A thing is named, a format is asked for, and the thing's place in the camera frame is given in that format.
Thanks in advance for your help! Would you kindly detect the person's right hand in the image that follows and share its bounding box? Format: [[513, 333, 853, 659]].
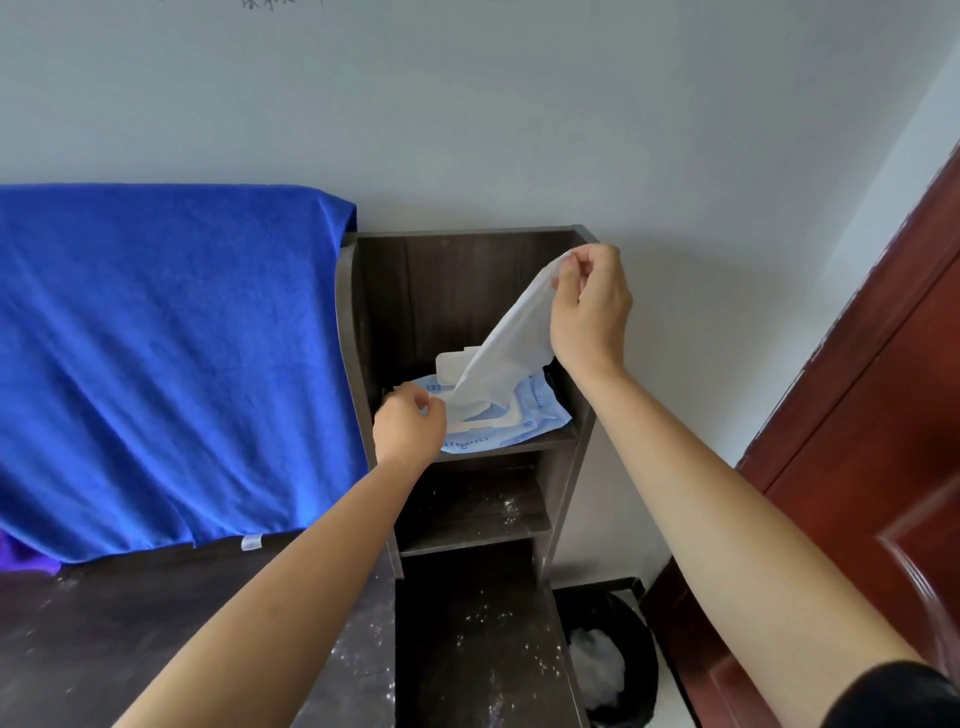
[[549, 243, 635, 384]]

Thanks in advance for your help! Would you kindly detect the person's left hand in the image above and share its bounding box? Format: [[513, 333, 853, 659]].
[[372, 382, 449, 474]]

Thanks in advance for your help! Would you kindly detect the person's left forearm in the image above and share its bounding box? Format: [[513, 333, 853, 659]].
[[112, 457, 421, 728]]

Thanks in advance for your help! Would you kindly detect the dark wooden shelf unit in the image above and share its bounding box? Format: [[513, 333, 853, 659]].
[[335, 224, 601, 728]]

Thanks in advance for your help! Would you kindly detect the blue towel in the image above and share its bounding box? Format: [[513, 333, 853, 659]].
[[0, 183, 369, 564]]

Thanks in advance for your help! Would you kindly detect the red wooden door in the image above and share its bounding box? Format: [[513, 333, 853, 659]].
[[641, 142, 960, 728]]

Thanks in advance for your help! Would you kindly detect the person's right forearm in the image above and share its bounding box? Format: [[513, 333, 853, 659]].
[[581, 367, 924, 728]]

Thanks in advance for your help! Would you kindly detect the black shirt sleeve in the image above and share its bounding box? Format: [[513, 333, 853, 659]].
[[821, 659, 960, 728]]

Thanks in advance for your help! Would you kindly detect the light blue tissue pack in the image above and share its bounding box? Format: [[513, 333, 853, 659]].
[[410, 371, 573, 455]]

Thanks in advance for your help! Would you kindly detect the purple towel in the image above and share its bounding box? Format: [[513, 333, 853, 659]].
[[0, 528, 61, 577]]

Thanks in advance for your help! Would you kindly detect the black trash bin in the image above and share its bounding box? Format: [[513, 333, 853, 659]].
[[554, 581, 661, 728]]

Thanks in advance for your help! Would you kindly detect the white crumpled trash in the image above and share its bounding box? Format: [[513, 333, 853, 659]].
[[567, 627, 628, 710]]

